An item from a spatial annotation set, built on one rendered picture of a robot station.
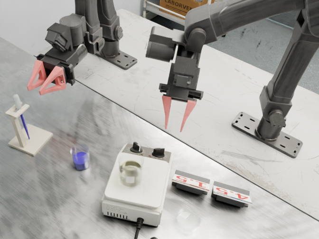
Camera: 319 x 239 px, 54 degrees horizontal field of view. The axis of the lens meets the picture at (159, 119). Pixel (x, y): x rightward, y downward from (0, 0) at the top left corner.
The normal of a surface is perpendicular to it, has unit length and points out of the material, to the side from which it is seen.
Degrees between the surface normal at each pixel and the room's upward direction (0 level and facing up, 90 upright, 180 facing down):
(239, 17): 91
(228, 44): 0
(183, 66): 41
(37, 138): 0
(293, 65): 90
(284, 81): 87
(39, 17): 90
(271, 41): 0
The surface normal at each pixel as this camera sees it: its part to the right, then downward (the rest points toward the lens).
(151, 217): -0.18, 0.69
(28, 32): 0.81, 0.47
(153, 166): 0.08, -0.69
